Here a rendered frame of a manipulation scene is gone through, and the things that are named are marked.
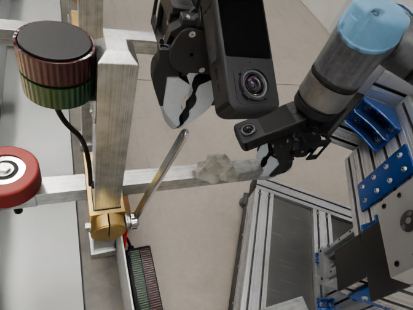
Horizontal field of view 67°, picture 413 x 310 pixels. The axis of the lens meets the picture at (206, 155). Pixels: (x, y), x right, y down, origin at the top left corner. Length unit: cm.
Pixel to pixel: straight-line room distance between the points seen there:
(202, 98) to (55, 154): 57
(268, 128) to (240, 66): 28
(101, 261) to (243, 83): 47
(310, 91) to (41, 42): 35
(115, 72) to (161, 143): 146
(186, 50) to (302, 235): 121
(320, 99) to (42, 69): 36
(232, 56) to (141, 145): 149
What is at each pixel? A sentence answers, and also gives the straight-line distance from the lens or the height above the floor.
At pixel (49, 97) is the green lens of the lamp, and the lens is 29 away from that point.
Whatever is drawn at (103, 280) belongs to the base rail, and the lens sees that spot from 61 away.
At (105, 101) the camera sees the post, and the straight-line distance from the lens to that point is 31.
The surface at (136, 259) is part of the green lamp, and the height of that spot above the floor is 70.
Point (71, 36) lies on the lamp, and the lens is 30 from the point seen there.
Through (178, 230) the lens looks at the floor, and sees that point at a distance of 146.
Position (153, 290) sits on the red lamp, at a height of 70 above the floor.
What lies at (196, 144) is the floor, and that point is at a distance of 179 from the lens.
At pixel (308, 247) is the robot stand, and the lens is 142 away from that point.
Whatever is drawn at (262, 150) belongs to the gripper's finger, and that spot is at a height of 88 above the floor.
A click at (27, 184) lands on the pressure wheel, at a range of 46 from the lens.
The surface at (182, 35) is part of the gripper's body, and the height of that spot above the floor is 115.
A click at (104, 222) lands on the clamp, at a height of 87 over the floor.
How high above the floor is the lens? 128
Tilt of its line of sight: 47 degrees down
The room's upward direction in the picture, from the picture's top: 24 degrees clockwise
